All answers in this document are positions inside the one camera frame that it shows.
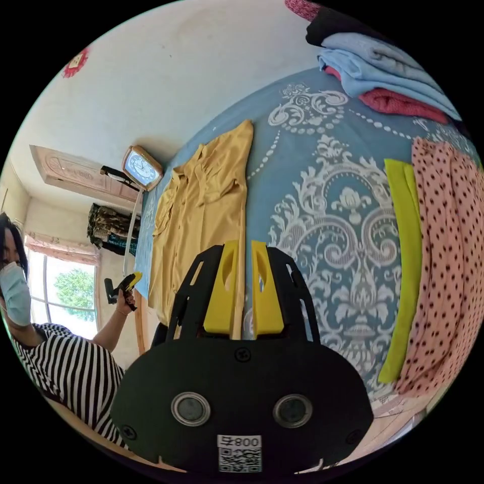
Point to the hanging camouflage clothes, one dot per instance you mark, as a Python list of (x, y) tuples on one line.
[(109, 228)]

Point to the wooden cupboard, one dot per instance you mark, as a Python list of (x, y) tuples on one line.
[(75, 172)]

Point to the yellow short sleeve shirt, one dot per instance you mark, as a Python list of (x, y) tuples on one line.
[(196, 211)]

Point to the person's body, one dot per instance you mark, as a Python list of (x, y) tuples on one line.
[(64, 359)]

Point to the person's left hand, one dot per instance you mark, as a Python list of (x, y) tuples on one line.
[(126, 300)]

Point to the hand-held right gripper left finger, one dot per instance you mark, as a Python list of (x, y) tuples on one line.
[(223, 295)]

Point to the bed with blue ornate sheet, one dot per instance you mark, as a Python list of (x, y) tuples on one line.
[(302, 159)]

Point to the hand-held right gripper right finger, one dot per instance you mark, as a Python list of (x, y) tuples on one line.
[(266, 298)]

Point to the pink dotted garment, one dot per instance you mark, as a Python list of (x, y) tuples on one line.
[(446, 264)]

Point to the pile of clothes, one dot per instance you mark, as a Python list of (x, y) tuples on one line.
[(382, 72)]

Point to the lime green garment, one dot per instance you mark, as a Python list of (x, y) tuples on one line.
[(406, 242)]

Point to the clock with wooden frame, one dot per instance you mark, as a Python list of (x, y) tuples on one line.
[(141, 167)]

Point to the pink curtain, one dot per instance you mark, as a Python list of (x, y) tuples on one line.
[(60, 250)]

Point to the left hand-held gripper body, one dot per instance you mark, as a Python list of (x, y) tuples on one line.
[(123, 288)]

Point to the window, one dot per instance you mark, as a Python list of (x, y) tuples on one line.
[(64, 287)]

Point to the person's left forearm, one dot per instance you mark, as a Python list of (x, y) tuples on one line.
[(109, 327)]

